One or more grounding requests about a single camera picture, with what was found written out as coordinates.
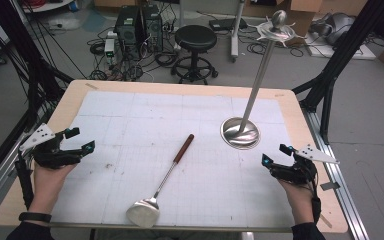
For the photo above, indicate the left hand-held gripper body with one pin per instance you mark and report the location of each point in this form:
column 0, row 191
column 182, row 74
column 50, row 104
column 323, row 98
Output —
column 51, row 156

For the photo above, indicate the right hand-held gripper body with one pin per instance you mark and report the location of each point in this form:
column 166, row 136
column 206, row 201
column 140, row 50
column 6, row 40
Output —
column 296, row 171

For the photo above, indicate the metal utensil stand with hooks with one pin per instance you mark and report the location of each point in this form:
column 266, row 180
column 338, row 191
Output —
column 241, row 133

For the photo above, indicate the person's left hand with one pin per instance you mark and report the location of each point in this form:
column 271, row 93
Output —
column 48, row 186

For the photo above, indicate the person's right hand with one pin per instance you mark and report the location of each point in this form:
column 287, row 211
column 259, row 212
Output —
column 300, row 203

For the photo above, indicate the black wristband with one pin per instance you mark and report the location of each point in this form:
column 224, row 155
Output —
column 35, row 217

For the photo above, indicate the white grid mat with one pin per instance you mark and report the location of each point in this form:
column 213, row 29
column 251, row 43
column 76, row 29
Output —
column 180, row 133

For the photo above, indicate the small white device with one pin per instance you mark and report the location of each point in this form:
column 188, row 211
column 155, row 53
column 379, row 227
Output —
column 109, row 47

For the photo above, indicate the white floor board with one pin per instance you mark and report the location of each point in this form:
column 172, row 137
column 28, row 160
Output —
column 343, row 50

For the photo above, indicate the black computer tower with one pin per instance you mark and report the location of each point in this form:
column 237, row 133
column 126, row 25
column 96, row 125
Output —
column 153, row 26
column 128, row 30

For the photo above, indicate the white stand pole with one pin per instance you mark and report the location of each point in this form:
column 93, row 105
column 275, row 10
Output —
column 236, row 30

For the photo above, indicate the grey bag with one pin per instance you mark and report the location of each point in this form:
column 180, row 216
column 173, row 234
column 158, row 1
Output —
column 336, row 26

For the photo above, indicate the large cardboard box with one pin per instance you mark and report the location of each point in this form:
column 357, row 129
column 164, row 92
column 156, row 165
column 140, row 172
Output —
column 301, row 13

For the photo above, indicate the flat black box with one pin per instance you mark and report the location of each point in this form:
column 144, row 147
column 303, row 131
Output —
column 226, row 24

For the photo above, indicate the black round stool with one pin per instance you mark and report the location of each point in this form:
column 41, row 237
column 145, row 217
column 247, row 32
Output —
column 195, row 38

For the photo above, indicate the aluminium rail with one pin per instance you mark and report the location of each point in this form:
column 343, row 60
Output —
column 0, row 186
column 340, row 173

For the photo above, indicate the black metal frame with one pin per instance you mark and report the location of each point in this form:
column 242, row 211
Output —
column 340, row 60
column 30, row 66

